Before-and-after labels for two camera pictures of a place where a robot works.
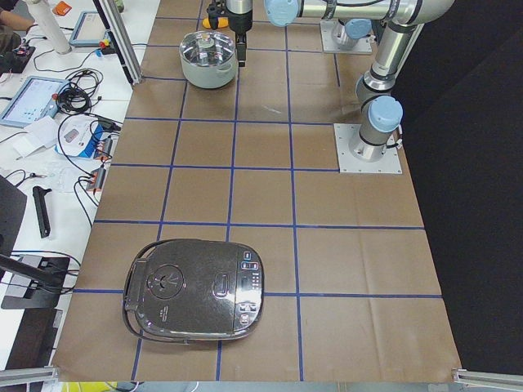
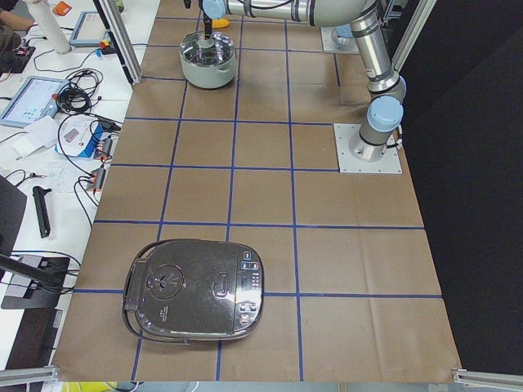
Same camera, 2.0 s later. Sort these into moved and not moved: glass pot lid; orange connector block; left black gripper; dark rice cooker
Moved: left black gripper
Not moved: orange connector block; glass pot lid; dark rice cooker
